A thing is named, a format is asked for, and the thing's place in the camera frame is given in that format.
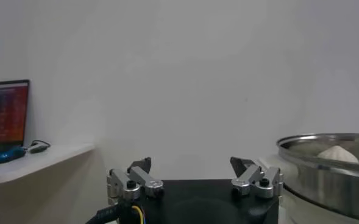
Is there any perforated steel steamer basket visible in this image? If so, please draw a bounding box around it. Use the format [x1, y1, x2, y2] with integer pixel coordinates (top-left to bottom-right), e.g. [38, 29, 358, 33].
[275, 133, 359, 223]

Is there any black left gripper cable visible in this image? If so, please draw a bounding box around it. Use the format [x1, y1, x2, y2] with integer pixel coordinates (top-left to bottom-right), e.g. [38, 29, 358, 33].
[86, 202, 146, 224]

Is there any white steamed baozi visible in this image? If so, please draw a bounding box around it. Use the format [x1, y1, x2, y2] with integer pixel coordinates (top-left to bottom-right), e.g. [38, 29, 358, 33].
[317, 145, 359, 164]

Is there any black looped cable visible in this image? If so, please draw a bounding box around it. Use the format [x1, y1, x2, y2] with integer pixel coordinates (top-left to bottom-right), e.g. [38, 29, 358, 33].
[30, 139, 51, 147]

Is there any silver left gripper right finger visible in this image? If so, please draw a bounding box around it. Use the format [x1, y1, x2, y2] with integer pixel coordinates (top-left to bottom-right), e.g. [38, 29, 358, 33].
[229, 156, 285, 204]

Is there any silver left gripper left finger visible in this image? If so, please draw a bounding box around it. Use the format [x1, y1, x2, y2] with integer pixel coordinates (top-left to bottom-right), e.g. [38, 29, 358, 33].
[107, 156, 165, 205]

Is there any blue computer mouse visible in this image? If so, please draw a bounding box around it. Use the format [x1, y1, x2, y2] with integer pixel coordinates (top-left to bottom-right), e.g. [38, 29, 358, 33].
[0, 146, 27, 166]

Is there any small black dongle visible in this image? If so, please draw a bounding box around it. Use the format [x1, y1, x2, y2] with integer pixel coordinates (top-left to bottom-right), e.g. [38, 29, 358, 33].
[27, 143, 49, 154]

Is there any black laptop with red screen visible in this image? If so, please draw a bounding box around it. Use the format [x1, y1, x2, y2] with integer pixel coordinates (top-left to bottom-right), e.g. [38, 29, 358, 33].
[0, 79, 30, 153]

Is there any white side table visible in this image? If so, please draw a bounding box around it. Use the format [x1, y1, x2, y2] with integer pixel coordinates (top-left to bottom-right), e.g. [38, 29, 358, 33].
[0, 142, 96, 187]

